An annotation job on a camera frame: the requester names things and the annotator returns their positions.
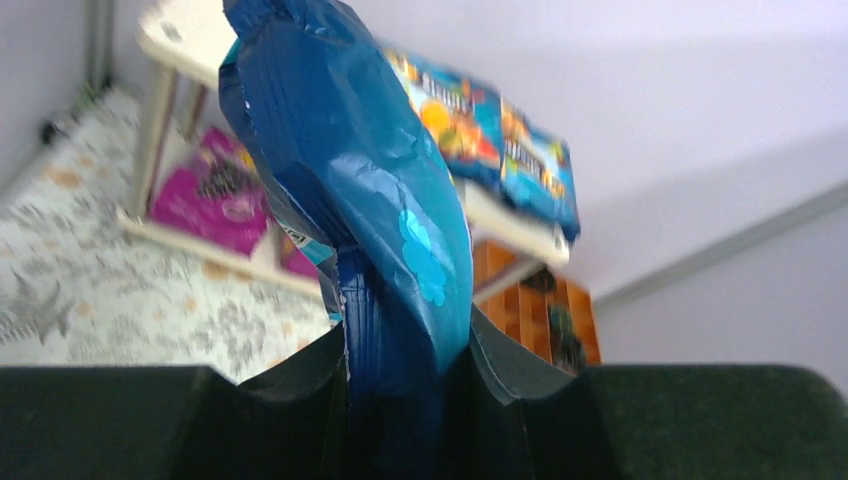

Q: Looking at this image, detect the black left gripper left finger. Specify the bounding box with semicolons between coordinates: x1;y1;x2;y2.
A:
1;327;347;479

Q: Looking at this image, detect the dark coiled belt middle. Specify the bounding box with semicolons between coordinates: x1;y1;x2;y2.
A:
548;304;587;374

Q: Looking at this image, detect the purple candy bag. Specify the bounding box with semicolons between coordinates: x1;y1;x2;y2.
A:
150;128;270;256
280;232;318;281

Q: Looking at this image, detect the purple candy bag bottom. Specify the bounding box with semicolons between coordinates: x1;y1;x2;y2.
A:
280;232;318;281

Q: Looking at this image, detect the wooden compartment tray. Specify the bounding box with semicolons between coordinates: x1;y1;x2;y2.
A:
473;241;602;367

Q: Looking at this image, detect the floral table mat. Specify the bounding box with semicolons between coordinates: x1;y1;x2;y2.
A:
1;91;330;382

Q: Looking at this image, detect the black coiled belt top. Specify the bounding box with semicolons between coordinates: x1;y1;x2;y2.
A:
520;267;557;295

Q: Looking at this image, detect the white two-tier shelf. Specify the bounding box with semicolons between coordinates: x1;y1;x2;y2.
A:
117;1;570;303

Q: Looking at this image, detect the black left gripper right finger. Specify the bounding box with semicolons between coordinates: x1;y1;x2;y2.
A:
467;313;847;479

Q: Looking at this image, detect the blue fruit candy bag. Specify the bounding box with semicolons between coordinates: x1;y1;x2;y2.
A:
501;100;581;244

